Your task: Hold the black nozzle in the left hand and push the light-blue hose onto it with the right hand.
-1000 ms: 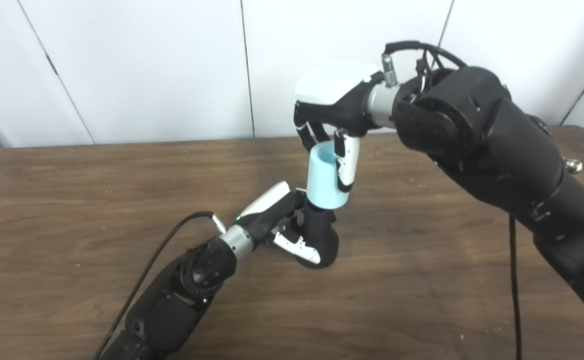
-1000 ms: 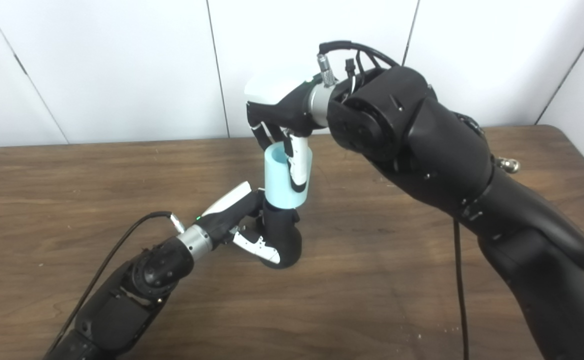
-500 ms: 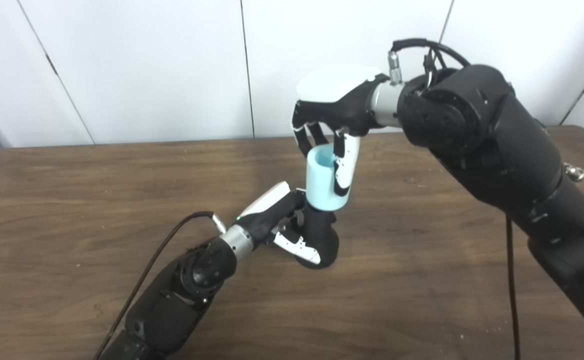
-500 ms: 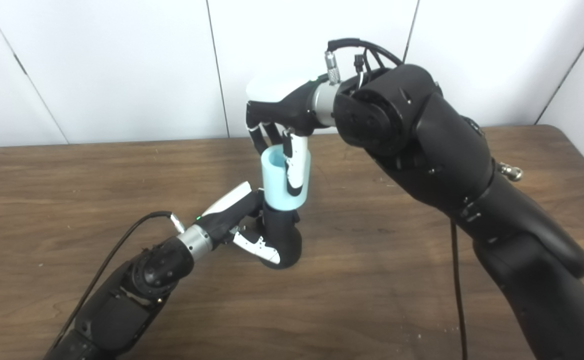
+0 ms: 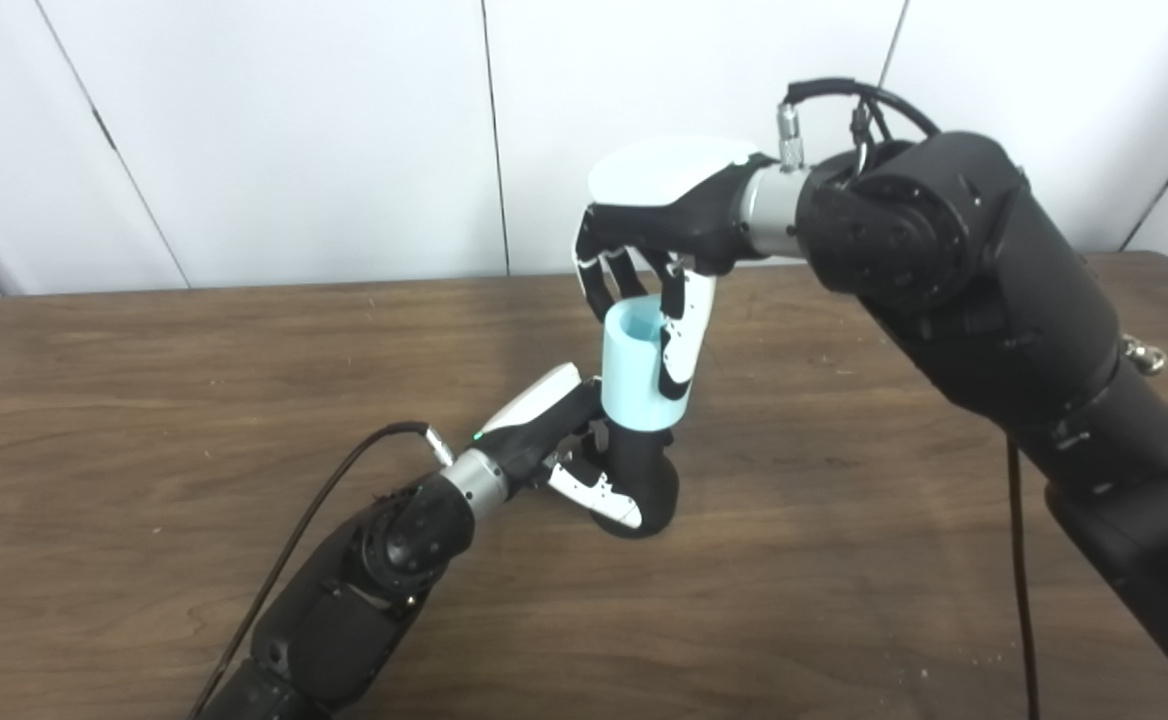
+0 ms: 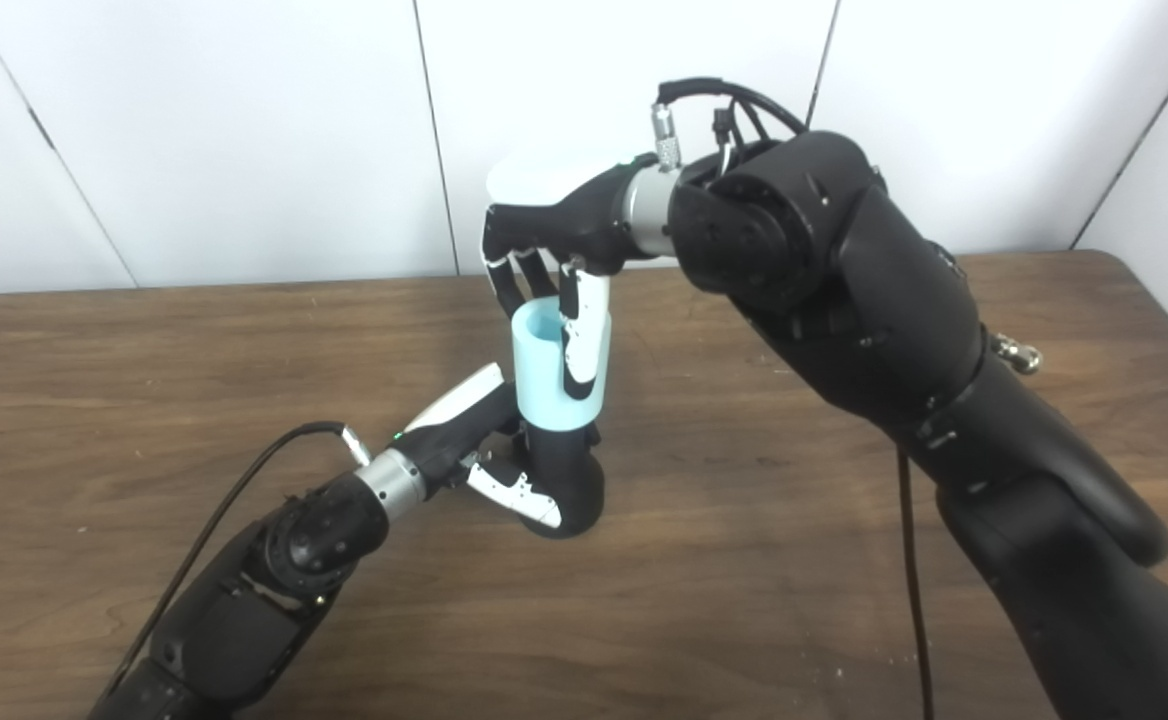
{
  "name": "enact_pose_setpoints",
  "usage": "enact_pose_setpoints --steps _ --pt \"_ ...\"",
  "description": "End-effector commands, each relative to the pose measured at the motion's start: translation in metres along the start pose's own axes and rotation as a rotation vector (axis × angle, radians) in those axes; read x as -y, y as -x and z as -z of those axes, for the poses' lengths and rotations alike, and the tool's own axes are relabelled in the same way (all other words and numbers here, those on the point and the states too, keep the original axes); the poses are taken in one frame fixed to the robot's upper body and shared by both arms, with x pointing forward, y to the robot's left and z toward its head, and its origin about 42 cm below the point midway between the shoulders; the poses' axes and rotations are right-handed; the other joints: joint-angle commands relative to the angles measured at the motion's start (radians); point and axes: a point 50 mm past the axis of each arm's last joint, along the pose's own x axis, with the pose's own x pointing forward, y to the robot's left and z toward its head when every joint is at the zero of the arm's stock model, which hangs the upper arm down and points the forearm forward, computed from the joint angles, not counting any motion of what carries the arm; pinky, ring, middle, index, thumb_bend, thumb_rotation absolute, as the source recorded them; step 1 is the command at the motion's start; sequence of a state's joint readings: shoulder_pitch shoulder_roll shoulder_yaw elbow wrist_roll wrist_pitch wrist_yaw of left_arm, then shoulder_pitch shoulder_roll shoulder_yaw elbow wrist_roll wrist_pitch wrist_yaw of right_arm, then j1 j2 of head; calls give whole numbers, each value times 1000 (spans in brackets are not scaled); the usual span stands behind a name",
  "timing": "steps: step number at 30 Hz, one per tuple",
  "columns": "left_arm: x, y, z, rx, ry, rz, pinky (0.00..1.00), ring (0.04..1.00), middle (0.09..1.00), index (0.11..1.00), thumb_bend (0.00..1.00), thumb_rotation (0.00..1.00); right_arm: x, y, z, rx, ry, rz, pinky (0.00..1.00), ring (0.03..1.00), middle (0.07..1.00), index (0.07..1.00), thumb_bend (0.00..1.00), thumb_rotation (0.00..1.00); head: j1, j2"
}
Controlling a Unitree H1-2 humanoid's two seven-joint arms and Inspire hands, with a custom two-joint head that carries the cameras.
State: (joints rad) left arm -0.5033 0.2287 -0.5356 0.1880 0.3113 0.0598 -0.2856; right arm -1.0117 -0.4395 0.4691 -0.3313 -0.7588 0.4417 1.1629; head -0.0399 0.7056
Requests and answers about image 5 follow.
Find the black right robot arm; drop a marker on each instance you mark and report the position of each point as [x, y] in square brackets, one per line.
[994, 300]

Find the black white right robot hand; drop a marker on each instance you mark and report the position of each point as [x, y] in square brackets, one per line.
[674, 195]

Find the dark wall panel seam clip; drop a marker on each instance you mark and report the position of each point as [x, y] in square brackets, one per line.
[104, 128]

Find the black funnel-shaped nozzle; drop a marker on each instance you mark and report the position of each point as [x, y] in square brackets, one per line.
[644, 490]

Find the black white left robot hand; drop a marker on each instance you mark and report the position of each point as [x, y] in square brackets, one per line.
[534, 425]

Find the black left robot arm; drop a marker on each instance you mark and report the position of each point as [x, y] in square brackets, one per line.
[354, 600]

